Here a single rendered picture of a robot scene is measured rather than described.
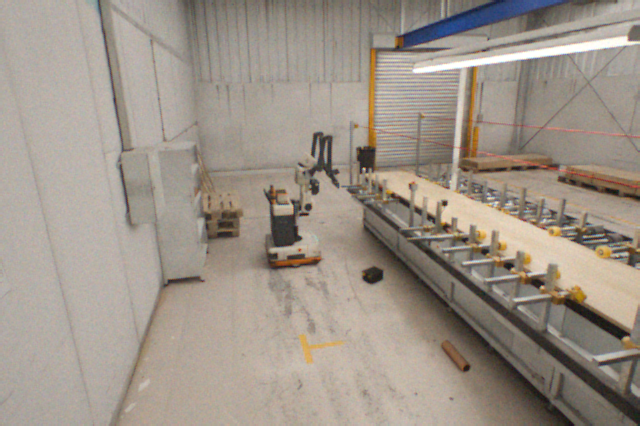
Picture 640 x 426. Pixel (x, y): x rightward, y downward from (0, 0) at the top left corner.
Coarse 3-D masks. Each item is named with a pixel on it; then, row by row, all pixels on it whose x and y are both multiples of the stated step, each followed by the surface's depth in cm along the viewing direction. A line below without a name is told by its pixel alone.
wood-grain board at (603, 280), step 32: (416, 192) 465; (448, 192) 462; (448, 224) 352; (480, 224) 347; (512, 224) 345; (512, 256) 278; (544, 256) 277; (576, 256) 276; (608, 288) 230; (608, 320) 202
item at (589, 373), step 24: (360, 192) 549; (384, 216) 445; (456, 264) 312; (480, 288) 274; (504, 312) 249; (528, 336) 229; (552, 336) 218; (576, 360) 198; (600, 384) 184; (624, 408) 173
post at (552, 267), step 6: (552, 264) 210; (552, 270) 210; (546, 276) 215; (552, 276) 211; (546, 282) 215; (552, 282) 213; (546, 288) 215; (552, 288) 214; (546, 306) 217; (540, 312) 221; (546, 312) 218; (540, 318) 222; (546, 318) 220; (540, 324) 222; (546, 324) 221
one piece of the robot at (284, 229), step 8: (272, 184) 473; (272, 192) 454; (272, 200) 474; (288, 200) 473; (272, 208) 453; (280, 208) 449; (288, 208) 451; (272, 216) 462; (280, 216) 453; (288, 216) 454; (272, 224) 473; (280, 224) 454; (288, 224) 457; (296, 224) 476; (272, 232) 483; (280, 232) 457; (288, 232) 460; (296, 232) 477; (280, 240) 460; (288, 240) 463; (296, 240) 480
